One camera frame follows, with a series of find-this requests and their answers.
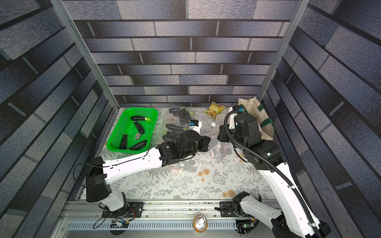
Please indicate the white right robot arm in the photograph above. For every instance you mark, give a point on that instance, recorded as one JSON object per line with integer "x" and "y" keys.
{"x": 294, "y": 218}

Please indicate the clear pink-dotted zip-top bag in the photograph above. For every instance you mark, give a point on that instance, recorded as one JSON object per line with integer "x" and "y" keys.
{"x": 176, "y": 114}

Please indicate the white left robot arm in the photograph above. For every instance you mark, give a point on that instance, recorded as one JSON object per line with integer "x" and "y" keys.
{"x": 99, "y": 182}

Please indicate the tape roll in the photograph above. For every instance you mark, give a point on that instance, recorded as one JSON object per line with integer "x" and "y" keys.
{"x": 200, "y": 223}

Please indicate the beige tote bag green handles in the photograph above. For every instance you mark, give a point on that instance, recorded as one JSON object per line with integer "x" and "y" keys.
{"x": 257, "y": 110}

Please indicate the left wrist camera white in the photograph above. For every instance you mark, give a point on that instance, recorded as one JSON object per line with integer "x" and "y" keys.
{"x": 195, "y": 125}

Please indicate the large eggplant front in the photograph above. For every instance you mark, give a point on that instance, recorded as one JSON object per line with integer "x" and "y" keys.
{"x": 186, "y": 115}

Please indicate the eggplant basket front edge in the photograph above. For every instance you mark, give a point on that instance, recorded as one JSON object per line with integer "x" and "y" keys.
{"x": 138, "y": 146}

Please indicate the small eggplant at basket wall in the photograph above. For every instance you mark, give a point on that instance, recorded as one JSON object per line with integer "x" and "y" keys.
{"x": 124, "y": 142}

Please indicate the long eggplant stem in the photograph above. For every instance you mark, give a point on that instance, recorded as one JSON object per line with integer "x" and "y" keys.
{"x": 180, "y": 118}

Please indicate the aluminium frame post right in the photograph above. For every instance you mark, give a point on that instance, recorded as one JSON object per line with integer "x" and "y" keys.
{"x": 301, "y": 7}

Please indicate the aluminium frame post left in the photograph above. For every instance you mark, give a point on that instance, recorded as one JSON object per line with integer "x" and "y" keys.
{"x": 69, "y": 24}

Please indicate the floral patterned table mat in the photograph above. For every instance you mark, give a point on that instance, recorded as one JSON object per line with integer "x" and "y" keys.
{"x": 202, "y": 177}

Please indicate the yellow snack packet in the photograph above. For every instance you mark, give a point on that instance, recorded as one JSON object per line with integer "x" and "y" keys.
{"x": 214, "y": 110}

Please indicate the short eggplant basket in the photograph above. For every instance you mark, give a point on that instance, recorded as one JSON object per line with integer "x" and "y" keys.
{"x": 139, "y": 127}

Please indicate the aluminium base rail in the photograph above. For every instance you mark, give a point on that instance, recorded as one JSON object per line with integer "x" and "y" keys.
{"x": 158, "y": 219}

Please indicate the aluminium frame post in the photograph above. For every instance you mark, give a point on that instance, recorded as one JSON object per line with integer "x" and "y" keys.
{"x": 69, "y": 24}
{"x": 301, "y": 7}

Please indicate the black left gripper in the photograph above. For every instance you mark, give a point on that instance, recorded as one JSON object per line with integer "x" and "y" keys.
{"x": 205, "y": 143}

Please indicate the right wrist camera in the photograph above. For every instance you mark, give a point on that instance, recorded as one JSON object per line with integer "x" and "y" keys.
{"x": 237, "y": 109}

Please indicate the green plastic basket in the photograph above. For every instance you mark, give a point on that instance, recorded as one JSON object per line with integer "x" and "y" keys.
{"x": 125, "y": 125}

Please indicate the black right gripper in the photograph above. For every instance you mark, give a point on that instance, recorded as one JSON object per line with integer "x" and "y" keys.
{"x": 224, "y": 134}

